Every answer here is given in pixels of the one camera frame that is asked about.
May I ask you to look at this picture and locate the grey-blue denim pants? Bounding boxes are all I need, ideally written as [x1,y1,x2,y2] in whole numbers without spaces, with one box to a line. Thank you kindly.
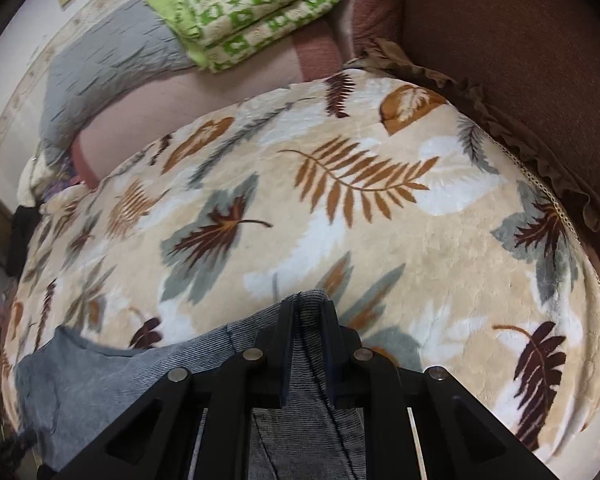
[15,289,366,479]

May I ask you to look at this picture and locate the grey quilted pillow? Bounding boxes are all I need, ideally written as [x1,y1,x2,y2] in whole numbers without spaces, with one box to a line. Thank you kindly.
[38,0,193,166]

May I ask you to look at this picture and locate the green patterned folded blanket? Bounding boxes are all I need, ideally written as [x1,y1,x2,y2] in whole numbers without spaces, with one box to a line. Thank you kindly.
[146,0,340,73]

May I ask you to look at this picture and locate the pink sofa armrest bolster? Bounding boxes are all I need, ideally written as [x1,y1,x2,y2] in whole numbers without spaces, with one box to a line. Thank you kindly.
[71,18,341,188]

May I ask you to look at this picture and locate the white floral pillow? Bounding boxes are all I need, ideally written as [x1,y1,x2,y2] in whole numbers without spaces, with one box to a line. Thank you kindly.
[16,154,48,207]

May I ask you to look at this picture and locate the leaf-print fleece blanket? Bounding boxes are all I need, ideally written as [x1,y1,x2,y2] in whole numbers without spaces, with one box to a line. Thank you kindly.
[1,70,600,463]

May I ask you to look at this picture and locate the black garment at sofa end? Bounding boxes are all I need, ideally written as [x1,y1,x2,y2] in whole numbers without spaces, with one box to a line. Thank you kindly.
[5,206,41,280]

